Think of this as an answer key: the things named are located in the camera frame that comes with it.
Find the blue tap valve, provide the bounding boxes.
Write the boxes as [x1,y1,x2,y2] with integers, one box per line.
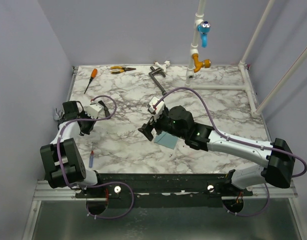
[196,21,211,48]

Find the orange handled screwdriver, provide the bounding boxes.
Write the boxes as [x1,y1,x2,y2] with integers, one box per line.
[84,68,98,94]

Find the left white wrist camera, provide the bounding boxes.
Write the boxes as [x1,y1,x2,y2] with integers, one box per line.
[83,100,104,119]

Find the white pipe fitting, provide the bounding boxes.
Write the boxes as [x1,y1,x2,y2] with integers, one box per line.
[154,60,171,72]

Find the teal paper envelope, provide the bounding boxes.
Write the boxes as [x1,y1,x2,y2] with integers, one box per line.
[154,131,178,150]

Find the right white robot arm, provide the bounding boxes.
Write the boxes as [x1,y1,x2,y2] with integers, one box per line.
[138,106,295,196]

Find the orange tap valve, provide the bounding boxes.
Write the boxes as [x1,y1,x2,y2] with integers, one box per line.
[191,53,212,73]

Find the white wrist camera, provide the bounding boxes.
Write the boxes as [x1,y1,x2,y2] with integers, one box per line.
[147,96,165,122]
[83,100,104,119]

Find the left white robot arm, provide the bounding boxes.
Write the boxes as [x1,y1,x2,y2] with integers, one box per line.
[40,101,105,198]

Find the aluminium rail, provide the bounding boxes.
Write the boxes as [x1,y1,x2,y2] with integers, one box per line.
[33,180,298,201]

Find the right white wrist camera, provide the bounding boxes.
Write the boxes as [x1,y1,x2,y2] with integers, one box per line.
[147,96,165,122]

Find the black T-shaped tool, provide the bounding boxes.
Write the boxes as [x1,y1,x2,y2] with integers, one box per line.
[98,100,111,119]

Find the wall hook clip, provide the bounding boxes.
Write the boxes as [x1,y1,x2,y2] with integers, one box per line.
[53,108,64,123]

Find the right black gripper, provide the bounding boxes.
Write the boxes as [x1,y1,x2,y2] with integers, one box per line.
[137,109,187,142]

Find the white PVC pipe frame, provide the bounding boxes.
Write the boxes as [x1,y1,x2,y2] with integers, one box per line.
[184,0,307,118]

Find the yellow handled pliers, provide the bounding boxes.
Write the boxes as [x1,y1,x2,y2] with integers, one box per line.
[110,66,136,75]

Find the dark metal crank handle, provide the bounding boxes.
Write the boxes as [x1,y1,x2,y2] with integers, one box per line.
[148,66,167,96]

